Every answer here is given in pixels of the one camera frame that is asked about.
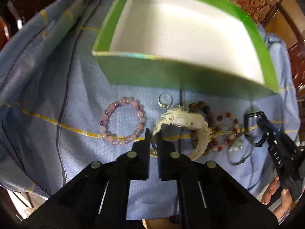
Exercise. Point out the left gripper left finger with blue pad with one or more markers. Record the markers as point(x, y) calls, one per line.
point(98, 196)

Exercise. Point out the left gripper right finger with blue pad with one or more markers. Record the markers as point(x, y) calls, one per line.
point(208, 197)

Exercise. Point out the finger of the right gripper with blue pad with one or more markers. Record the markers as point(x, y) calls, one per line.
point(266, 126)

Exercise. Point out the black wrist watch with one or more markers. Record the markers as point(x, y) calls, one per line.
point(250, 122)

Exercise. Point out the white wrist watch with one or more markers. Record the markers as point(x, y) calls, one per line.
point(185, 120)

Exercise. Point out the light blue cloth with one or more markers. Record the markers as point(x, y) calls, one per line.
point(53, 94)

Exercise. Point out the dark wooden armchair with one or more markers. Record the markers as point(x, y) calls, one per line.
point(288, 22)

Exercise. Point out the green cardboard box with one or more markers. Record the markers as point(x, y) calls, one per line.
point(205, 46)

